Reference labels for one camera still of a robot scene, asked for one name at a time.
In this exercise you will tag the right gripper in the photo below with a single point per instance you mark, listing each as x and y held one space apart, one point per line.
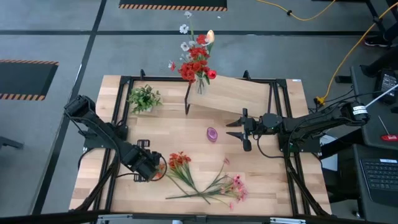
252 126

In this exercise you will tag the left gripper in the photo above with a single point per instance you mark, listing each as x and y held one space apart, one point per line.
149 165

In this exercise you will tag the pink ribbed glass vase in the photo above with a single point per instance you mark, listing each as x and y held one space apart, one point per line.
212 134

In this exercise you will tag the orange artificial flower bunch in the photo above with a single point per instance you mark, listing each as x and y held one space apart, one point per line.
178 158

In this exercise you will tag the clear glass vase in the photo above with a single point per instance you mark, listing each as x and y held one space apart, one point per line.
201 88

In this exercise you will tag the pink artificial flower bunch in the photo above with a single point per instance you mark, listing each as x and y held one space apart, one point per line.
237 186

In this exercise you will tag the red artificial tulip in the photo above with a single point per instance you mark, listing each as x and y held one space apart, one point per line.
212 74

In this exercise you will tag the red artificial flower bunch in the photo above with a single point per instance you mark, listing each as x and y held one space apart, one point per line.
189 71

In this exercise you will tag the green flower stem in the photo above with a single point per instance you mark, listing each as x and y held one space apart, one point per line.
210 35

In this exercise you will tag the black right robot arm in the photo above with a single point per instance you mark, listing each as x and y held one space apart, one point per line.
311 124

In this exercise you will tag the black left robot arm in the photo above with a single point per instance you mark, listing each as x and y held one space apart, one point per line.
102 130

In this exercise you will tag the raised wooden shelf board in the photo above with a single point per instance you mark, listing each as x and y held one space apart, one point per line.
230 93

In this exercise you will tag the green plant white pot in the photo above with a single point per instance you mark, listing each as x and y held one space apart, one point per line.
143 99

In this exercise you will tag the black desk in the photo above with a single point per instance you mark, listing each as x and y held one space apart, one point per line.
348 174

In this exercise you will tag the black hazard-striped floor mat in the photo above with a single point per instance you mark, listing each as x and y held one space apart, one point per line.
25 79
171 2

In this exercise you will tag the white rod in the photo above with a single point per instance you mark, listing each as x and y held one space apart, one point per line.
382 95

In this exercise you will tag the black keyboard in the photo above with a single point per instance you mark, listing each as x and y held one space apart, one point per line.
379 177

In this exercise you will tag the black handheld device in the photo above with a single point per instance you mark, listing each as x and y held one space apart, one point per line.
387 85

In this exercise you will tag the person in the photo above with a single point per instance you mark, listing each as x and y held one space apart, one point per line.
377 42

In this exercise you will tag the black frame clamp knob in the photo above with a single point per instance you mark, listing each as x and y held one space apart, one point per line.
246 74
142 74

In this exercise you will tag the silver aluminium bracket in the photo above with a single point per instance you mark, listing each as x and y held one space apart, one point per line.
287 221
113 219

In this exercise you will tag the black aluminium table frame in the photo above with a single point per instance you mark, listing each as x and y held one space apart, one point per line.
155 78

